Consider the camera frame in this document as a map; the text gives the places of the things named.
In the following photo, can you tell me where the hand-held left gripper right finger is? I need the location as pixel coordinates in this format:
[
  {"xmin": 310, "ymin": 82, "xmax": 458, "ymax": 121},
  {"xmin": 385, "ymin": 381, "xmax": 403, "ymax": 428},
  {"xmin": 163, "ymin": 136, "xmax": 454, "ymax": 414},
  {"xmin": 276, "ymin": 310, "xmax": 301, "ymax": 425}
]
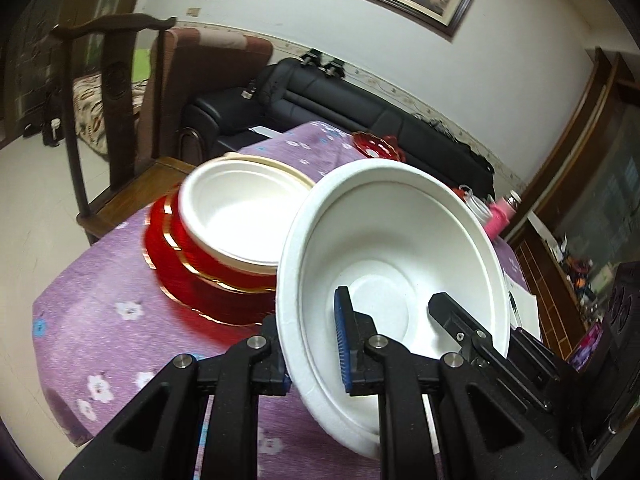
[{"xmin": 334, "ymin": 286, "xmax": 583, "ymax": 480}]

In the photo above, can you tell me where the wooden glass door cabinet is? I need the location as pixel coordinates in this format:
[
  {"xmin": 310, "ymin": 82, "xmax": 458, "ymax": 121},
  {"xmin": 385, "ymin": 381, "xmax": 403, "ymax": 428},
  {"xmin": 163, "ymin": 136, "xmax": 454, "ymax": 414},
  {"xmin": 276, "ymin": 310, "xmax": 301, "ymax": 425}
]
[{"xmin": 7, "ymin": 0, "xmax": 151, "ymax": 136}]

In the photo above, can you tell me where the wooden display cabinet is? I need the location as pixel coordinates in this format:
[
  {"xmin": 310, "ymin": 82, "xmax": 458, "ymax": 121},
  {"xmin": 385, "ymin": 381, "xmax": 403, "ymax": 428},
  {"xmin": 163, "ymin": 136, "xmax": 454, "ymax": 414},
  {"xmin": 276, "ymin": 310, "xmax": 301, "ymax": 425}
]
[{"xmin": 500, "ymin": 47, "xmax": 640, "ymax": 361}]

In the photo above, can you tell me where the white paper sheet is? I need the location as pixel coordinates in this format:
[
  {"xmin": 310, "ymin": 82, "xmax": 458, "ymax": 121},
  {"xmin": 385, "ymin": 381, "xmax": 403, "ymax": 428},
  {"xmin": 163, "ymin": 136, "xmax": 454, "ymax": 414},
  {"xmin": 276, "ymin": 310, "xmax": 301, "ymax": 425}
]
[{"xmin": 502, "ymin": 272, "xmax": 541, "ymax": 341}]

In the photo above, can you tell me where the pink bottle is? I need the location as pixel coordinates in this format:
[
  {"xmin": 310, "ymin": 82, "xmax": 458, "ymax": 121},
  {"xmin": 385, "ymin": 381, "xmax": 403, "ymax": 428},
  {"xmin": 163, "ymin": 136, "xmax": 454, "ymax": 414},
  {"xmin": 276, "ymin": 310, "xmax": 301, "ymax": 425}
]
[{"xmin": 482, "ymin": 191, "xmax": 522, "ymax": 240}]

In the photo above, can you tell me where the white foam bowl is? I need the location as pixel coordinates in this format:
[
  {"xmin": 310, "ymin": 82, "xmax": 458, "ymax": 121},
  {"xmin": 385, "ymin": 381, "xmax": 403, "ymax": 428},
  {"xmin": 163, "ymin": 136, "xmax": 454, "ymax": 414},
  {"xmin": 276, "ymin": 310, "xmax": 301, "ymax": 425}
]
[
  {"xmin": 276, "ymin": 160, "xmax": 512, "ymax": 461},
  {"xmin": 178, "ymin": 158, "xmax": 313, "ymax": 266}
]

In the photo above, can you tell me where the brown armchair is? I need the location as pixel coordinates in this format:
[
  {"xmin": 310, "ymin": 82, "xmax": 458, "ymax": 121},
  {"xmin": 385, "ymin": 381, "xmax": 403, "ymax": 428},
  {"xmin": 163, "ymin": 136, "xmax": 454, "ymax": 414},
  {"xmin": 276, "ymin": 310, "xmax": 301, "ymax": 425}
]
[{"xmin": 135, "ymin": 27, "xmax": 275, "ymax": 171}]

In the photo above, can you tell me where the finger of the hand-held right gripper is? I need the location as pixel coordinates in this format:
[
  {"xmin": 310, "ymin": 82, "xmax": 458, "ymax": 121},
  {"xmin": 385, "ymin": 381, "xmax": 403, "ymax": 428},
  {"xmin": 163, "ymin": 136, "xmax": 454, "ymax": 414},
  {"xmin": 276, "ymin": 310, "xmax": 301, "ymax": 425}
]
[
  {"xmin": 428, "ymin": 291, "xmax": 553, "ymax": 413},
  {"xmin": 510, "ymin": 327, "xmax": 563, "ymax": 401}
]

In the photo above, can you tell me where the clear glass jar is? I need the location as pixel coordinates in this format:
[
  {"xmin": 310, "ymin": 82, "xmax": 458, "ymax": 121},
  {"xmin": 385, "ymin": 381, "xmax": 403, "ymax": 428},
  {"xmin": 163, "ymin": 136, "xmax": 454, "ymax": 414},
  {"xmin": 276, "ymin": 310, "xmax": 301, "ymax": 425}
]
[{"xmin": 464, "ymin": 192, "xmax": 493, "ymax": 223}]

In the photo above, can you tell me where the purple floral tablecloth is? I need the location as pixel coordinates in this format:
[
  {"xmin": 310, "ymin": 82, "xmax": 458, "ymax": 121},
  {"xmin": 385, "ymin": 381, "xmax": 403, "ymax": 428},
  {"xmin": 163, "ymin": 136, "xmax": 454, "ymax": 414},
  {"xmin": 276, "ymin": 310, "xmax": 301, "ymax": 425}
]
[{"xmin": 32, "ymin": 120, "xmax": 541, "ymax": 480}]

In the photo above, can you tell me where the dark wooden chair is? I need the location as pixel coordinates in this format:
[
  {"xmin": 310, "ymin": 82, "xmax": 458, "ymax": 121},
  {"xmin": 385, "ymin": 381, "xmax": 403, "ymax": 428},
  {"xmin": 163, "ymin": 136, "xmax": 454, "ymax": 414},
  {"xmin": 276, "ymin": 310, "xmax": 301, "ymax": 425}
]
[{"xmin": 50, "ymin": 14, "xmax": 201, "ymax": 246}]

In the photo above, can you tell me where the cream bowl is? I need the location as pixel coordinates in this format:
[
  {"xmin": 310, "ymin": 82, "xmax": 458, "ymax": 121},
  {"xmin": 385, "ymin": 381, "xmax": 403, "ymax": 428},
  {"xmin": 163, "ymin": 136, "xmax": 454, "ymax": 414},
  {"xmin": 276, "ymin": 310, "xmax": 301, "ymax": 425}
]
[{"xmin": 172, "ymin": 152, "xmax": 321, "ymax": 277}]

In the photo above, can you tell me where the floral cushion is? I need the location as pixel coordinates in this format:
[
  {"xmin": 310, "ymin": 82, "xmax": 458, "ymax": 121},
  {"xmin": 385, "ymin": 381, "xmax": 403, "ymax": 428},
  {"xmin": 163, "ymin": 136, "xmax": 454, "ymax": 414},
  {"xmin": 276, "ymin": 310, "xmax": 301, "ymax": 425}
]
[{"xmin": 72, "ymin": 71, "xmax": 151, "ymax": 158}]

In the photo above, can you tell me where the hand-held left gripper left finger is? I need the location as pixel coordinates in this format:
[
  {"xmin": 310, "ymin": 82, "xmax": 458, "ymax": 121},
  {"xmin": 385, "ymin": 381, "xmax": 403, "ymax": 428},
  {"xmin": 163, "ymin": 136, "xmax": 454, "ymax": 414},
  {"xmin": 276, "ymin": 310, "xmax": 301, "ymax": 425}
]
[{"xmin": 57, "ymin": 314, "xmax": 293, "ymax": 480}]

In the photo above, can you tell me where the small red glass plate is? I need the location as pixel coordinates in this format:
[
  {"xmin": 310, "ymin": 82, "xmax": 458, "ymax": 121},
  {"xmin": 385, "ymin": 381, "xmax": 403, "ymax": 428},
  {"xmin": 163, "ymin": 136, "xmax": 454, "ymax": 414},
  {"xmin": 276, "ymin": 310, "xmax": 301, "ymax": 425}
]
[{"xmin": 351, "ymin": 131, "xmax": 405, "ymax": 163}]

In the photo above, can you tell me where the black leather sofa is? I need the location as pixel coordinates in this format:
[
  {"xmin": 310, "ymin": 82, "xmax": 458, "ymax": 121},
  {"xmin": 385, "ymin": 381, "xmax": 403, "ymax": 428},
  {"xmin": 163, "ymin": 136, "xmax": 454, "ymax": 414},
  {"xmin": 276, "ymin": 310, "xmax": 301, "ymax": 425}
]
[{"xmin": 182, "ymin": 57, "xmax": 496, "ymax": 201}]

